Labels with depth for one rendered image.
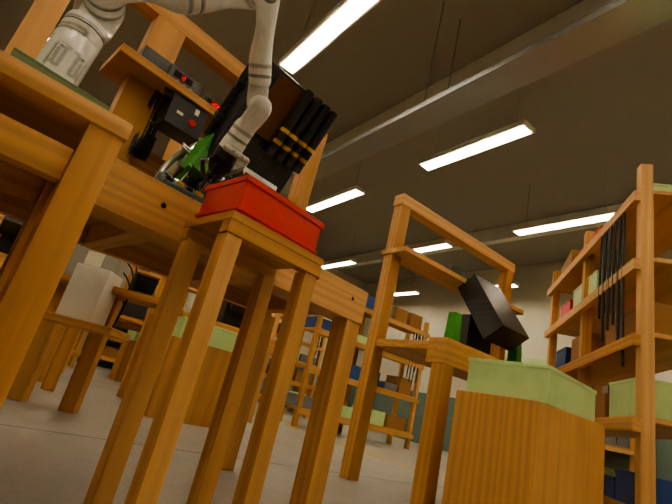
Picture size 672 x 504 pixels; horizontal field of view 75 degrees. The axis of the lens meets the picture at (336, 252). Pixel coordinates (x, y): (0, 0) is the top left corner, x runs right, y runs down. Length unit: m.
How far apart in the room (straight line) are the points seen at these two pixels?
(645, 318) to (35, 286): 2.90
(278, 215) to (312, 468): 1.03
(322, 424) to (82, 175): 1.28
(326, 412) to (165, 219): 0.98
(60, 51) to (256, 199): 0.54
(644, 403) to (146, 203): 2.64
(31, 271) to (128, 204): 0.49
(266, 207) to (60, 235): 0.52
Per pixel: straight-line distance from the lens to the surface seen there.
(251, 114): 1.43
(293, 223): 1.31
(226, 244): 1.14
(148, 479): 1.12
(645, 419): 2.99
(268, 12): 1.43
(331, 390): 1.86
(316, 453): 1.87
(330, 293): 1.81
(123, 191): 1.39
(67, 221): 0.98
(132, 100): 2.17
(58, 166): 1.02
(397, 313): 7.91
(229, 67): 2.49
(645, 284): 3.16
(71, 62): 1.20
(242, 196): 1.20
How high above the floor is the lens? 0.40
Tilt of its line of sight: 19 degrees up
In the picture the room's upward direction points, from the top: 14 degrees clockwise
